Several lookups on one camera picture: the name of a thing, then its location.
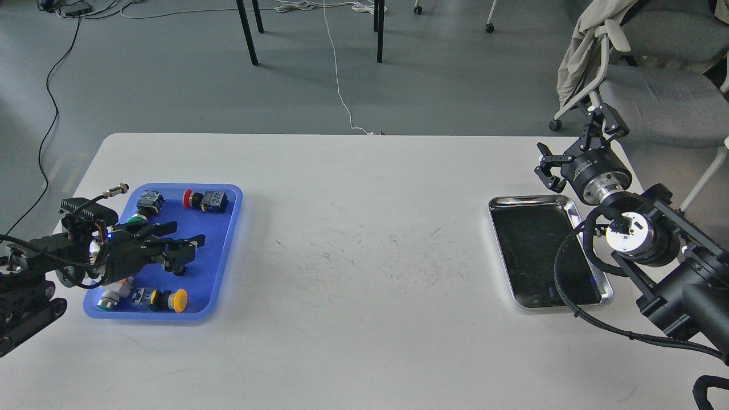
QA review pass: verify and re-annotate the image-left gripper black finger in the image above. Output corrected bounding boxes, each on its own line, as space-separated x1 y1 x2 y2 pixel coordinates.
112 221 178 240
154 234 206 273

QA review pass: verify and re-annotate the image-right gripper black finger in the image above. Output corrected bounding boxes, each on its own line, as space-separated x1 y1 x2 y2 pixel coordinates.
578 104 630 150
534 142 574 192

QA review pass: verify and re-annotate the black cylindrical gripper body image-right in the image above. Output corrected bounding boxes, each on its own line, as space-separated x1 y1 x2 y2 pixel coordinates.
563 144 633 206

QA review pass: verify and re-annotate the black cylindrical gripper body image-left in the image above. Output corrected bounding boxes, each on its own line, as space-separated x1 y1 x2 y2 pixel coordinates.
91 228 166 285

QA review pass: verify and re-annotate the blue plastic tray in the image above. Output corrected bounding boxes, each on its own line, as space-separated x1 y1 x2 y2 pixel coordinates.
83 183 244 322

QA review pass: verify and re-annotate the silver metal tray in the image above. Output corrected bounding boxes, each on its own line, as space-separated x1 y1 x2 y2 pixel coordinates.
489 194 614 310

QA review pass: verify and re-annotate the yellow mushroom push button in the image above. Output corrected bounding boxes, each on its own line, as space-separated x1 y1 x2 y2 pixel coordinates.
131 286 188 313

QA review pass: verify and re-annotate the beige jacket on chair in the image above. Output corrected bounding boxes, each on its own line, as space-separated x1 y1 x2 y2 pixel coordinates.
555 1 636 107

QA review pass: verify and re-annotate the grey office chair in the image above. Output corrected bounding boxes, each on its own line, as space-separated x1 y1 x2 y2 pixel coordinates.
549 1 727 211

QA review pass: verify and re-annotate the black table leg right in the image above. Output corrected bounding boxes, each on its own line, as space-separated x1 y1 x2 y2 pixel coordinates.
373 0 386 63

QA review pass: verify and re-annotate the black table leg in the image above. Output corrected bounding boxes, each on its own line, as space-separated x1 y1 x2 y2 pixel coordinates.
235 0 265 67
373 0 386 63

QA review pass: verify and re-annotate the black power strip on floor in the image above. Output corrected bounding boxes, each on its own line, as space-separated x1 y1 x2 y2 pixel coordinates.
57 1 92 18

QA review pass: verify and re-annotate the black table leg left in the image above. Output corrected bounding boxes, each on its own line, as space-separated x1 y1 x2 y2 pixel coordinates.
235 0 265 67

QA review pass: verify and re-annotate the green push button switch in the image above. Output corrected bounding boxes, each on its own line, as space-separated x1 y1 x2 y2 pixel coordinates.
126 190 165 223

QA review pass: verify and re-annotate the grey switch orange top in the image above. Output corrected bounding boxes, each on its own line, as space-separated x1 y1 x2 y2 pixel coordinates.
96 277 134 311

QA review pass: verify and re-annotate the black wrist camera image-left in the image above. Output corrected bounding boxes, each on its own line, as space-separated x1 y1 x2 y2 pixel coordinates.
59 183 129 240

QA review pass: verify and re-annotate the red push button switch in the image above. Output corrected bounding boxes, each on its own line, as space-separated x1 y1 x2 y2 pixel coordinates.
182 189 228 214

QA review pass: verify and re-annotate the black cable on floor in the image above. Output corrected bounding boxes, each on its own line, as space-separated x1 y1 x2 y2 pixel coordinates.
0 0 137 240

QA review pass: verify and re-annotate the white cable on floor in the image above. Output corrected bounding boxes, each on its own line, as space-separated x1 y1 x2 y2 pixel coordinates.
276 0 388 136

